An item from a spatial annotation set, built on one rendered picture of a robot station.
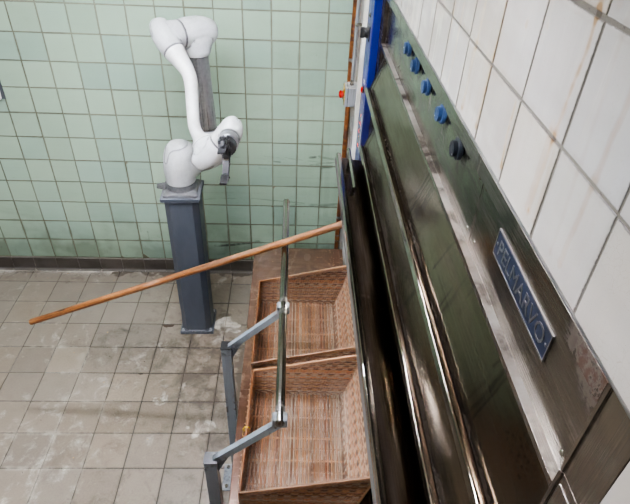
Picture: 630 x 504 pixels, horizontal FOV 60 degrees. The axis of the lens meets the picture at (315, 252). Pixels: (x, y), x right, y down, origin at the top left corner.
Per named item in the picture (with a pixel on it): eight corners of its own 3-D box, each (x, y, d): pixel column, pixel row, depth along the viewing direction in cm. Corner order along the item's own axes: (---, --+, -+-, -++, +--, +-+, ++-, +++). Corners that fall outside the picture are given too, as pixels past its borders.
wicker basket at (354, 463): (361, 393, 242) (367, 350, 225) (372, 520, 197) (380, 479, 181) (251, 390, 241) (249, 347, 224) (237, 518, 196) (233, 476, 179)
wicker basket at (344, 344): (350, 303, 288) (355, 262, 271) (359, 389, 244) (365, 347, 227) (258, 301, 287) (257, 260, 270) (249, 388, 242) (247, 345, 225)
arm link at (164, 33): (166, 42, 240) (192, 37, 248) (144, 12, 243) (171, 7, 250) (161, 63, 250) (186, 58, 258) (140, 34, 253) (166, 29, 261)
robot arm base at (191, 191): (160, 180, 298) (159, 171, 295) (201, 180, 300) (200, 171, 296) (154, 198, 284) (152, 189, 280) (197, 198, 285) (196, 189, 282)
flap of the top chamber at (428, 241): (374, 94, 224) (396, 47, 212) (505, 550, 82) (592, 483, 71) (364, 90, 223) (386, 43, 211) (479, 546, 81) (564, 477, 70)
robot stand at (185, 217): (185, 311, 360) (166, 179, 299) (216, 311, 362) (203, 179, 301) (180, 334, 344) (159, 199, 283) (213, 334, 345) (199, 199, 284)
